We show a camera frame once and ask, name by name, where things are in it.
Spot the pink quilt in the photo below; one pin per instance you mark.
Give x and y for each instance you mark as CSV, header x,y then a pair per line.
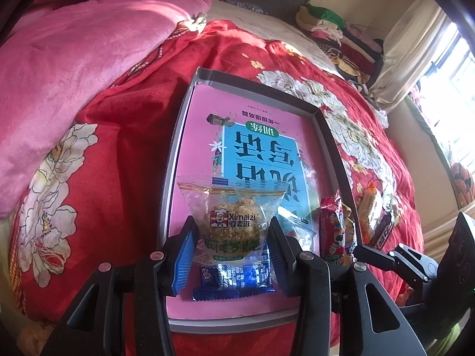
x,y
74,44

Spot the dark patterned cloth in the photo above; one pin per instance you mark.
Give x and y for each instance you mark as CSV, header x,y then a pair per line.
x,y
245,5

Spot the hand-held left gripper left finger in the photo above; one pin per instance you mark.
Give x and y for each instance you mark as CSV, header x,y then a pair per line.
x,y
183,263

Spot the beige bed sheet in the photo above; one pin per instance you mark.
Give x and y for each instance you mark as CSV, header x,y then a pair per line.
x,y
259,26

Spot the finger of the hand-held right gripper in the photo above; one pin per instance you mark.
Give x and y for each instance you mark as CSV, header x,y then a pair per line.
x,y
382,261
415,257

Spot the clear meat floss cake packet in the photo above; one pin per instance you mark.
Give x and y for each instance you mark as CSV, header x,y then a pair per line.
x,y
226,226

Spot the clear snack packet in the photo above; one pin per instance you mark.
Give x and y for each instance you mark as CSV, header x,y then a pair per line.
x,y
302,235

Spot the red cartoon snack stick packet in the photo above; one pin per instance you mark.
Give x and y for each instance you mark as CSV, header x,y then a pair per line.
x,y
334,226

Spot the small white red cloth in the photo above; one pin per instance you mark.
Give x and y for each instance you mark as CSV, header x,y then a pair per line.
x,y
196,20

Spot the blue snack packet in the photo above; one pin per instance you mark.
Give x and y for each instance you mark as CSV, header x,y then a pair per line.
x,y
230,280

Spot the pile of folded clothes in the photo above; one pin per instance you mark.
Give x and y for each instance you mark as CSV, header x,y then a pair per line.
x,y
341,40

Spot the grey shallow box pink print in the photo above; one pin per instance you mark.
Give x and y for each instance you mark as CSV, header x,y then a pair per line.
x,y
207,126

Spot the red floral blanket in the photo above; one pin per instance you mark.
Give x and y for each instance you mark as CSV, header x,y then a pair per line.
x,y
130,118

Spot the cream curtain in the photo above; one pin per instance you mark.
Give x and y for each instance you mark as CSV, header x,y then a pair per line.
x,y
412,52

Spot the window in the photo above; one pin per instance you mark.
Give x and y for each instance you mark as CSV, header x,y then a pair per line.
x,y
452,92

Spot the orange patterned cloth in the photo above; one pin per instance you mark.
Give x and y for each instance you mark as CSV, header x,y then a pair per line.
x,y
462,183

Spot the dark brown snack packet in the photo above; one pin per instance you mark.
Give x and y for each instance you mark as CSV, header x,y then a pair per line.
x,y
384,231

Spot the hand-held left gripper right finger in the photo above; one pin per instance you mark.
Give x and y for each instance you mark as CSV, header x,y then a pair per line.
x,y
278,252

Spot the yellow cartoon snack packet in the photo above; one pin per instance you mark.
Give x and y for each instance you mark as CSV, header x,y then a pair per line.
x,y
369,207

